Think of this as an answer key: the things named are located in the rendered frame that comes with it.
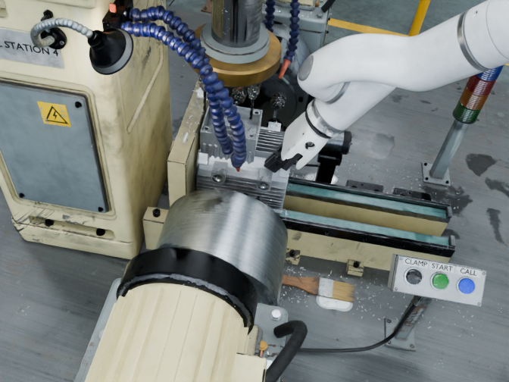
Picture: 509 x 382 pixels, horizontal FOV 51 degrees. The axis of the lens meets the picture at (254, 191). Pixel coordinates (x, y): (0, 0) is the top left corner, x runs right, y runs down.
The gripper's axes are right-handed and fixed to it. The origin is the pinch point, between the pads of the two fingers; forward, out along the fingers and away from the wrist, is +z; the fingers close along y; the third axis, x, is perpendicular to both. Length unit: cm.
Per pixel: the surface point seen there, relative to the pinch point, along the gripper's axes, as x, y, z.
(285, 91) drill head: -0.1, 26.7, 1.8
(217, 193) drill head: 11.2, -16.7, -0.7
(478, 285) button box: -38.2, -19.9, -18.4
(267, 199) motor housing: -4.1, -3.4, 7.5
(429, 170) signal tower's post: -54, 37, 3
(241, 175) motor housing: 4.0, -2.1, 6.5
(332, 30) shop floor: -72, 239, 86
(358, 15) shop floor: -86, 264, 78
